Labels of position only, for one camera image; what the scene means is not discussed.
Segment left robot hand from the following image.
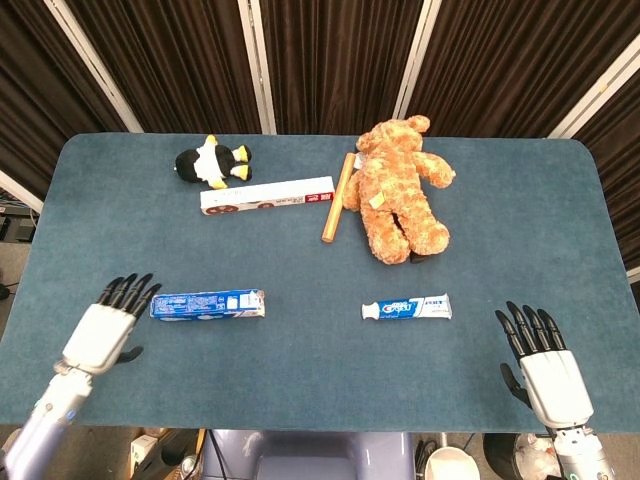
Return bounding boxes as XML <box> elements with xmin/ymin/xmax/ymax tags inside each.
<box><xmin>60</xmin><ymin>272</ymin><xmax>163</xmax><ymax>377</ymax></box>

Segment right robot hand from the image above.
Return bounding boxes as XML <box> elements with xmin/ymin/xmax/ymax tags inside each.
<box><xmin>493</xmin><ymin>300</ymin><xmax>596</xmax><ymax>430</ymax></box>

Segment blue toothpaste box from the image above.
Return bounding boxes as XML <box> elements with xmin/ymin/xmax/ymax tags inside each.
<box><xmin>149</xmin><ymin>288</ymin><xmax>267</xmax><ymax>322</ymax></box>

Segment blue white toothpaste tube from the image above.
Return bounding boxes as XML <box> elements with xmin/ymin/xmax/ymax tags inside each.
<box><xmin>360</xmin><ymin>293</ymin><xmax>454</xmax><ymax>321</ymax></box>

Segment small cardboard box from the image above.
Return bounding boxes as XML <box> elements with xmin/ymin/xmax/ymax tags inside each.
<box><xmin>130</xmin><ymin>433</ymin><xmax>161</xmax><ymax>474</ymax></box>

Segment long white baking paper box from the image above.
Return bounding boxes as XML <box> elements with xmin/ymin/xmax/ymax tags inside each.
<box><xmin>199</xmin><ymin>175</ymin><xmax>336</xmax><ymax>216</ymax></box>

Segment white bowl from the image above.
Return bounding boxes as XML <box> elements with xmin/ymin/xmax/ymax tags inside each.
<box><xmin>427</xmin><ymin>446</ymin><xmax>482</xmax><ymax>480</ymax></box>

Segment black electronic device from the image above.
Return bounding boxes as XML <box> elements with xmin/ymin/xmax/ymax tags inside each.
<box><xmin>0</xmin><ymin>213</ymin><xmax>36</xmax><ymax>242</ymax></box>

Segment teal carpet table cover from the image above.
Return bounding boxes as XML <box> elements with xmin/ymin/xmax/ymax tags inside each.
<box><xmin>0</xmin><ymin>131</ymin><xmax>640</xmax><ymax>434</ymax></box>

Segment penguin plush toy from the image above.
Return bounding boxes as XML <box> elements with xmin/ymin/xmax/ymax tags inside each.
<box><xmin>174</xmin><ymin>134</ymin><xmax>254</xmax><ymax>190</ymax></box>

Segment dark brown curtain panel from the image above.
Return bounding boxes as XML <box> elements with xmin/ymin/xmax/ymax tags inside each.
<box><xmin>404</xmin><ymin>0</ymin><xmax>640</xmax><ymax>139</ymax></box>
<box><xmin>0</xmin><ymin>0</ymin><xmax>129</xmax><ymax>201</ymax></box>
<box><xmin>64</xmin><ymin>0</ymin><xmax>262</xmax><ymax>134</ymax></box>
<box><xmin>259</xmin><ymin>0</ymin><xmax>425</xmax><ymax>135</ymax></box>
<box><xmin>573</xmin><ymin>67</ymin><xmax>640</xmax><ymax>274</ymax></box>

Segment lavender robot torso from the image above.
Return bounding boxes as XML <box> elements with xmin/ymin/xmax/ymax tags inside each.
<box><xmin>199</xmin><ymin>428</ymin><xmax>416</xmax><ymax>480</ymax></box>

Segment brown teddy bear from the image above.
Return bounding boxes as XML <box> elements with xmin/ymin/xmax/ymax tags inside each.
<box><xmin>341</xmin><ymin>114</ymin><xmax>457</xmax><ymax>266</ymax></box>

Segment wooden rolling pin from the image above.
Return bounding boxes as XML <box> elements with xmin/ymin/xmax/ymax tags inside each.
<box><xmin>320</xmin><ymin>152</ymin><xmax>359</xmax><ymax>245</ymax></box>

